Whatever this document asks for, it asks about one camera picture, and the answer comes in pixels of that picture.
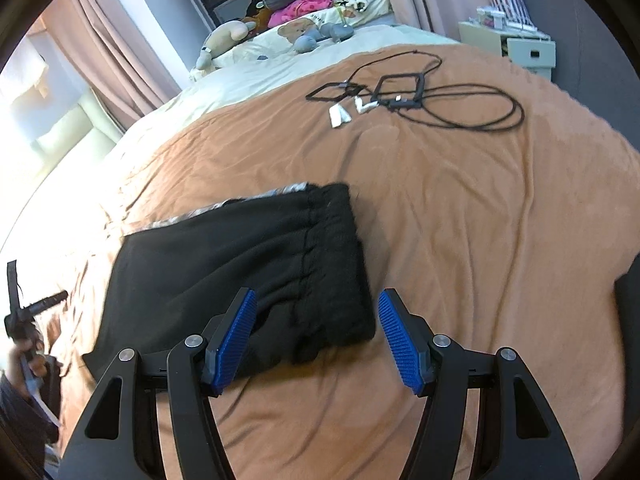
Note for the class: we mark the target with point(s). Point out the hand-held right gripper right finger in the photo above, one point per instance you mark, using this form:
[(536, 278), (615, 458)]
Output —
[(400, 340)]

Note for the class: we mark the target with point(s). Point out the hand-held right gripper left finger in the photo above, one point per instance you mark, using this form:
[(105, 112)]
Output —
[(235, 340)]

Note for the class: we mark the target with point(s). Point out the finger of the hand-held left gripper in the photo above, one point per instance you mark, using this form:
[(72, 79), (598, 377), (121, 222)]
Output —
[(50, 299)]

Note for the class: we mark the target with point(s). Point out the black pants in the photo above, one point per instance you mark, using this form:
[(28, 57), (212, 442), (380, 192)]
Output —
[(200, 270)]

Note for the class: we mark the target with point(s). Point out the person's left forearm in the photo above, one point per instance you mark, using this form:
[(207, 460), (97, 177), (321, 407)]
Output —
[(25, 420)]

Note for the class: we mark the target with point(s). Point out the person's left hand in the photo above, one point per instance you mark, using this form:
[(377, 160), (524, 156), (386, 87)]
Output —
[(15, 360)]

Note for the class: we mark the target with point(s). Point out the brown blanket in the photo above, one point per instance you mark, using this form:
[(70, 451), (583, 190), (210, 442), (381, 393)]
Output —
[(475, 235)]

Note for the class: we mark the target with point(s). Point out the cream padded headboard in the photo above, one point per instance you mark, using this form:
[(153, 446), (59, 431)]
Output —
[(65, 120)]

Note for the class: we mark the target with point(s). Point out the white charger adapter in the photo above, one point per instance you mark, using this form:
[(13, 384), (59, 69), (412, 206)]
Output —
[(336, 116)]

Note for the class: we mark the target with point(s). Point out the white earbud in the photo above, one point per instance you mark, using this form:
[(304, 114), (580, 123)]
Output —
[(364, 105)]

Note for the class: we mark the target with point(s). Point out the beige plush toy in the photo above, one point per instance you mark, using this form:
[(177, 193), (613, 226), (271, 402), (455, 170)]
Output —
[(225, 35)]

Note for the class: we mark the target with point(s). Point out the grey plush toy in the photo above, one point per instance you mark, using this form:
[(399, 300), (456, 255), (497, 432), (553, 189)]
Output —
[(312, 40)]

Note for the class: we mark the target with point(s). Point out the white nightstand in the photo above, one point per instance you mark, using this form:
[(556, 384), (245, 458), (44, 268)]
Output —
[(530, 52)]

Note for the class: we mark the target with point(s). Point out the cream bear print pillow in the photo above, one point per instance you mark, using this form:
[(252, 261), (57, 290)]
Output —
[(300, 27)]

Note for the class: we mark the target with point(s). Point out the pink cloth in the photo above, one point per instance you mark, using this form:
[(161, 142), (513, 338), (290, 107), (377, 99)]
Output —
[(300, 7)]

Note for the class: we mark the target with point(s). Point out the red and white rack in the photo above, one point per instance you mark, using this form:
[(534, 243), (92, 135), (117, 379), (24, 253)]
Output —
[(510, 0)]

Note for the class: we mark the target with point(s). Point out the large black square frame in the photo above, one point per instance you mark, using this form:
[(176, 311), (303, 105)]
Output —
[(421, 91)]

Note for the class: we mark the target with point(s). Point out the small black square frame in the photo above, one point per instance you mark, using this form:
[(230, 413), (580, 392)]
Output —
[(320, 97)]

